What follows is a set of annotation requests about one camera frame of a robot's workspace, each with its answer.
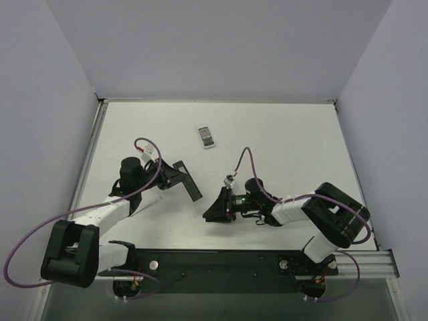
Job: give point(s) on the white remote control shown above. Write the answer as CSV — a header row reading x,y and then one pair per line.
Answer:
x,y
205,136

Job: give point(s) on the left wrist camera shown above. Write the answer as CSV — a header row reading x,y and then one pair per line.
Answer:
x,y
149,153

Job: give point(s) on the aluminium frame rail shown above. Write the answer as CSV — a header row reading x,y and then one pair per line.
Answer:
x,y
85,168

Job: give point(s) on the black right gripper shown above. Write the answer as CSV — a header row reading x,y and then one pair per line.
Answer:
x,y
229,203

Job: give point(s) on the black remote control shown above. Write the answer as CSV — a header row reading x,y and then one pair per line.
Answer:
x,y
188,182

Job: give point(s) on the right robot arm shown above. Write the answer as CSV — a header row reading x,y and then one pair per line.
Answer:
x,y
338,217

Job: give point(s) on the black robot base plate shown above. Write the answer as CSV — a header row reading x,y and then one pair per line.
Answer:
x,y
216,271

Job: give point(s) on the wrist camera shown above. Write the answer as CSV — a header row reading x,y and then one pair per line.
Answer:
x,y
149,153
230,181

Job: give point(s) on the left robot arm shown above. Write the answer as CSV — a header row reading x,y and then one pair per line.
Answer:
x,y
74,254

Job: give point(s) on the clear test screwdriver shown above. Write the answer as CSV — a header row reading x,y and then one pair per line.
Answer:
x,y
148,205

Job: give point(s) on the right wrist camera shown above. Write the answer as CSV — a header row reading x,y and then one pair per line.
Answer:
x,y
230,181

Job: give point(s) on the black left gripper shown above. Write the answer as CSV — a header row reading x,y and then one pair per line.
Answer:
x,y
172,177

